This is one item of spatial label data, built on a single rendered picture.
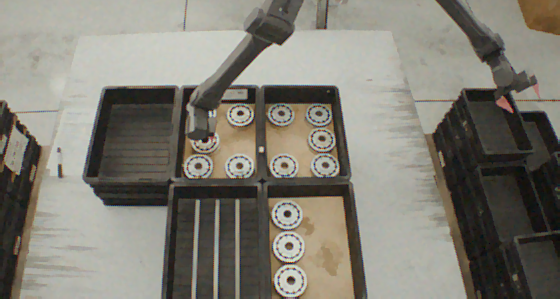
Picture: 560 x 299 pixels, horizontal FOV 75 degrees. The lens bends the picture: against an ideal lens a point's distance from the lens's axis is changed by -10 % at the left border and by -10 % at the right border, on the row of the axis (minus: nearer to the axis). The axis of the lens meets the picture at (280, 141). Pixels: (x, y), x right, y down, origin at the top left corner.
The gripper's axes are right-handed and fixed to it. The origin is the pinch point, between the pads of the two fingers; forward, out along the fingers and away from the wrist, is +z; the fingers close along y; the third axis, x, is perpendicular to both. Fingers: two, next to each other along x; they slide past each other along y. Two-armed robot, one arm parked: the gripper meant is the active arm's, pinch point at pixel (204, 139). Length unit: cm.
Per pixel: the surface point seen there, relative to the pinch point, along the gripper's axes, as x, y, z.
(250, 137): 3.4, 16.1, 5.1
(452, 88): 97, 156, 94
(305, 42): 66, 43, 18
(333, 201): -23, 44, 8
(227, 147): -0.8, 7.7, 4.7
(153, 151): -2.1, -19.5, 3.2
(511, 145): 19, 149, 47
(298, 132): 5.4, 34.3, 6.3
